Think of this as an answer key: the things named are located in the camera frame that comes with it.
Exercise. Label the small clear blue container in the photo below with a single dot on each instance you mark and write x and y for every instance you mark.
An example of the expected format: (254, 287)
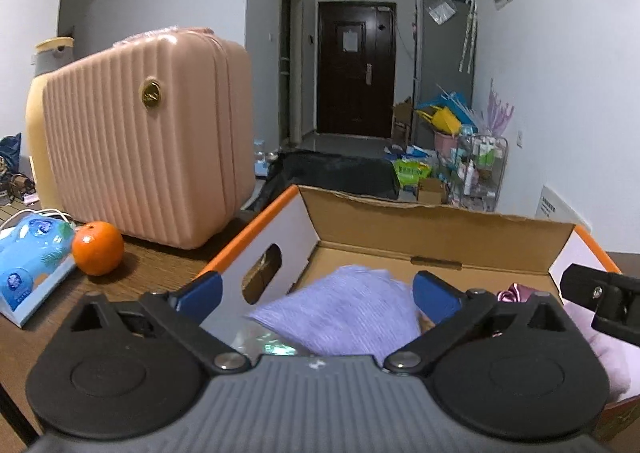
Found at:
(261, 158)

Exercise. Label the pink ribbed hard case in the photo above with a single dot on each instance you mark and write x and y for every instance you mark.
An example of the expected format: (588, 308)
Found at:
(150, 148)

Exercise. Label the grey refrigerator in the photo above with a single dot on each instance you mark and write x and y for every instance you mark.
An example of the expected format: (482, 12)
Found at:
(440, 63)

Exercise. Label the purple wall decoration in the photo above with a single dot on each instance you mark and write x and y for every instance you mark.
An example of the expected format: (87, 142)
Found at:
(497, 110)

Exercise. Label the pink plastic bucket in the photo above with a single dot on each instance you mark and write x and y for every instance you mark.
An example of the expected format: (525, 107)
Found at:
(446, 143)

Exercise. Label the green printed bag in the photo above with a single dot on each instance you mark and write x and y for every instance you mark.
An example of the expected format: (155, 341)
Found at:
(411, 173)

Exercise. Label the lavender terry headband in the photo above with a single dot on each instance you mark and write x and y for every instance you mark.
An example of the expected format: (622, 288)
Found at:
(612, 363)

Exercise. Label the open brown carton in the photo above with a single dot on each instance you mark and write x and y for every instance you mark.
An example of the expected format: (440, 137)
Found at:
(402, 120)

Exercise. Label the folded white umbrella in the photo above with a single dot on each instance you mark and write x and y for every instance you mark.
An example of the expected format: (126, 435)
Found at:
(469, 33)

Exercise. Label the purple linen pouch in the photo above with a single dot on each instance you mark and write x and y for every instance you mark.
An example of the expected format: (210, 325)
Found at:
(340, 313)

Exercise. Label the light blue tissue pack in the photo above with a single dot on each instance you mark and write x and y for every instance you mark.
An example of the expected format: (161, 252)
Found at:
(30, 263)

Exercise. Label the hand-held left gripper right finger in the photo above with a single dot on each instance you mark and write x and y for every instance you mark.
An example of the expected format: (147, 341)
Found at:
(436, 302)

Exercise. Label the pink satin scrunchie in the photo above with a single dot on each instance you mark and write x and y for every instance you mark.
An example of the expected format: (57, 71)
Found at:
(515, 294)

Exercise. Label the yellow thermos bottle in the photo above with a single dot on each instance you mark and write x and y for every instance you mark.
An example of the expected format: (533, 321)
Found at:
(40, 133)

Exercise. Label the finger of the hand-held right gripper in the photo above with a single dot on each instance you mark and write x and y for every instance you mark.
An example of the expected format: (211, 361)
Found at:
(582, 283)

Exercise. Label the white paper sheet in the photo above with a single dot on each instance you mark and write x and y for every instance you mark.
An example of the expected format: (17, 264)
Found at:
(350, 41)

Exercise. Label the orange fruit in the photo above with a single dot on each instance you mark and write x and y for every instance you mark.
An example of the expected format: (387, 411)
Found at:
(97, 249)

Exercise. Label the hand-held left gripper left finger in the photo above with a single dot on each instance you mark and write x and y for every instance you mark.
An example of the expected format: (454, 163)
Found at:
(200, 297)

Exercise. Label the small brown carton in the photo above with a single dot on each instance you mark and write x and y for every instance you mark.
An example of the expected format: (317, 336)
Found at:
(432, 191)

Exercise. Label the white leaning board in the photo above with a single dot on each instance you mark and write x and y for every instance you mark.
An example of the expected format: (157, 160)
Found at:
(557, 205)

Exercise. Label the blue yellow plastic pile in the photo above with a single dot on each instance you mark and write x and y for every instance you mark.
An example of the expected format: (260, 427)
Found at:
(445, 115)

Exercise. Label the orange cardboard box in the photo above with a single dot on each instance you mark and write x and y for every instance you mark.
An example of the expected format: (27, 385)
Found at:
(425, 233)

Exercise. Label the clear plastic bag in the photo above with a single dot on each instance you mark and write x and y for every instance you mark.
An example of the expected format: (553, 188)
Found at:
(441, 12)

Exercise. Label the black fabric bag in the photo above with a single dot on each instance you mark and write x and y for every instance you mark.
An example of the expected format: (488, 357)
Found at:
(330, 173)

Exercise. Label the dark brown entrance door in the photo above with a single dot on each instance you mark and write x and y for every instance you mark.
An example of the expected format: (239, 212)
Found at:
(355, 83)

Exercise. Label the white wall socket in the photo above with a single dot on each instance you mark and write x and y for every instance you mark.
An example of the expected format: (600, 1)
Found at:
(521, 138)

